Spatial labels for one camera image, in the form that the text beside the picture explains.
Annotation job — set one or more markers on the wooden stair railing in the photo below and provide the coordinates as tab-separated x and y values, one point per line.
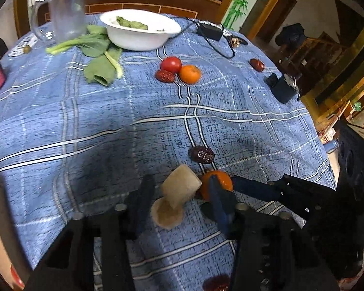
315	57

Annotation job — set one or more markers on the small red tomato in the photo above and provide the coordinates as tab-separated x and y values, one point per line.
170	64

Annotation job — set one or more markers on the white bowl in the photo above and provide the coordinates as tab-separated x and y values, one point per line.
139	41

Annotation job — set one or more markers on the green leaf in bowl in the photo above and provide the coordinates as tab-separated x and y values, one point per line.
130	23

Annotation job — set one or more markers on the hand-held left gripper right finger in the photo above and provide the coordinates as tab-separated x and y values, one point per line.
221	206

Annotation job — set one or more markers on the green bok choy stalk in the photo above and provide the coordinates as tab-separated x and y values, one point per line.
91	41

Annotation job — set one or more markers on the clear glass pitcher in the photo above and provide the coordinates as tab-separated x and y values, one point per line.
66	15

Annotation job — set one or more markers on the shiny red date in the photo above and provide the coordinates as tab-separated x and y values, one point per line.
257	64

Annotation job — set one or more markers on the dark wrinkled date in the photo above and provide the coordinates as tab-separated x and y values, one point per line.
201	154

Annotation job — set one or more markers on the blue plaid tablecloth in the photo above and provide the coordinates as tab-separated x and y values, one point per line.
109	121

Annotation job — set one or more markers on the small green fruit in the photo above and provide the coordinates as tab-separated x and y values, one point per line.
26	49

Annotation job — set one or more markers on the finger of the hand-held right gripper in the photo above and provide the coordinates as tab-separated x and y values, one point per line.
254	188

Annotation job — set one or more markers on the brown wooden door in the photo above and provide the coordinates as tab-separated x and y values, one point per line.
276	15

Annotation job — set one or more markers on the large red date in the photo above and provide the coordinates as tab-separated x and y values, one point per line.
217	283

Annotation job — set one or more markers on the small orange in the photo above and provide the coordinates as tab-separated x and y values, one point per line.
190	74

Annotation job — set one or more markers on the small black object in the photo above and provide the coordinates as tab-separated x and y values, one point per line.
271	80

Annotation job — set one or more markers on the red object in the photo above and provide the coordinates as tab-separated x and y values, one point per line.
16	279

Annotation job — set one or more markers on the black cylindrical container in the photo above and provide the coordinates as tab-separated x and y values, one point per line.
283	90

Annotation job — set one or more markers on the beige cylindrical cake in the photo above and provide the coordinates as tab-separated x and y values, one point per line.
180	189
167	215

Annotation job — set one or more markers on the dark jacket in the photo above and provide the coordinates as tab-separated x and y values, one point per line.
291	35

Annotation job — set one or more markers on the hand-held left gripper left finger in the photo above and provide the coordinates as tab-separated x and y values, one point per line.
142	200

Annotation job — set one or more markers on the small red date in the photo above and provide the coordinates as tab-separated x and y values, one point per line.
165	76

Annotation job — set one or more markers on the brown wooden board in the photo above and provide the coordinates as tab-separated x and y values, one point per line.
0	233

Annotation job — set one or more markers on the bamboo wall decal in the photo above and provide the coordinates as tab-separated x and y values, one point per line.
242	3

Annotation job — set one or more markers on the green vegetable leaf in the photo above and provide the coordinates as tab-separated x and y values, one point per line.
101	68

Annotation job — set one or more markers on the small brass object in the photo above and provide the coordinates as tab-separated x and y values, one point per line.
235	41

